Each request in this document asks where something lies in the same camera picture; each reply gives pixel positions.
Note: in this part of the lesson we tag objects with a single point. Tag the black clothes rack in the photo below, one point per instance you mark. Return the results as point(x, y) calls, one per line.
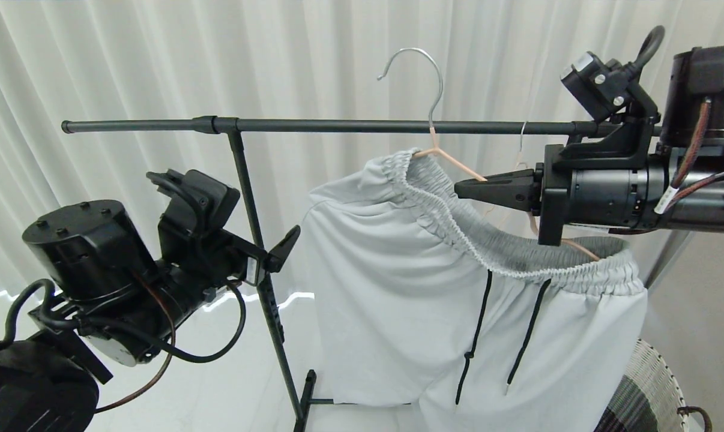
point(338, 126)

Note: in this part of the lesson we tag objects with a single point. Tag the pale grey shorts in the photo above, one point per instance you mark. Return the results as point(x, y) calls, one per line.
point(398, 288)

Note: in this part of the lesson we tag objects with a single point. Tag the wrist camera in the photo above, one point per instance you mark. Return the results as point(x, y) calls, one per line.
point(596, 84)
point(206, 198)

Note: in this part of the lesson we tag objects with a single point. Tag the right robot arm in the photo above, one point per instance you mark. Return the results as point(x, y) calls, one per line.
point(704, 90)

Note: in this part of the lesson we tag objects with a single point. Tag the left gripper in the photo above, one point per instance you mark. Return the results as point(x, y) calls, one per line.
point(230, 264)

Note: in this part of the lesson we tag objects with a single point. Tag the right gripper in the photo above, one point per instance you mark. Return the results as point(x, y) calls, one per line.
point(602, 198)

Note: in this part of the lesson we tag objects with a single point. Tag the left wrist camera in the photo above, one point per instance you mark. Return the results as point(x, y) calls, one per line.
point(206, 198)

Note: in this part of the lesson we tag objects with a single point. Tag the white laundry basket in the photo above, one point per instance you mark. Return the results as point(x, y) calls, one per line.
point(644, 384)

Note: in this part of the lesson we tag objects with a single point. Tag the pink clothes hanger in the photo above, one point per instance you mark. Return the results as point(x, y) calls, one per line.
point(452, 162)
point(523, 144)

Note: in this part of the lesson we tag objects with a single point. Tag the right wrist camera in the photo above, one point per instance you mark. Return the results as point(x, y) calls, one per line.
point(596, 84)

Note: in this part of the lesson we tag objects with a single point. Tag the white curtain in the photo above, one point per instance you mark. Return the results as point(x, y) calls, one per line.
point(158, 60)

